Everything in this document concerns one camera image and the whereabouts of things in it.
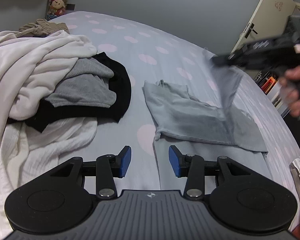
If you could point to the blue bedsheet with pink clouds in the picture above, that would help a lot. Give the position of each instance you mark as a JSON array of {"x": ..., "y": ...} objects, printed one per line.
[{"x": 151, "y": 55}]

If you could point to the white garment pile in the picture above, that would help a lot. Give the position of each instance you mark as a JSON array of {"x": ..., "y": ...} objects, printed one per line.
[{"x": 30, "y": 69}]

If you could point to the beige knit garment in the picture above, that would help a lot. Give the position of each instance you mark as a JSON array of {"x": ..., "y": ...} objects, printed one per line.
[{"x": 41, "y": 28}]

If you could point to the grey and black sweatshirt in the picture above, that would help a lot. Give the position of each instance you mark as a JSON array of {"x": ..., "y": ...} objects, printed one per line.
[{"x": 96, "y": 87}]

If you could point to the light blue t-shirt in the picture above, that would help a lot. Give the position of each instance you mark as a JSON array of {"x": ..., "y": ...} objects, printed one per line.
[{"x": 179, "y": 115}]

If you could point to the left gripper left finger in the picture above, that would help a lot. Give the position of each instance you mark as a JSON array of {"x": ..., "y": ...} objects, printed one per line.
[{"x": 122, "y": 162}]

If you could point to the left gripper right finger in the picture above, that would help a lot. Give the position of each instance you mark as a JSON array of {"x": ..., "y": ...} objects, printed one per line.
[{"x": 177, "y": 161}]

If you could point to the cream bedroom door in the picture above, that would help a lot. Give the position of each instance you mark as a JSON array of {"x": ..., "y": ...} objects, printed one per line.
[{"x": 269, "y": 19}]

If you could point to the person's right hand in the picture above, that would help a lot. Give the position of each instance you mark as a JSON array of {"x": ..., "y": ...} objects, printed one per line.
[{"x": 291, "y": 95}]

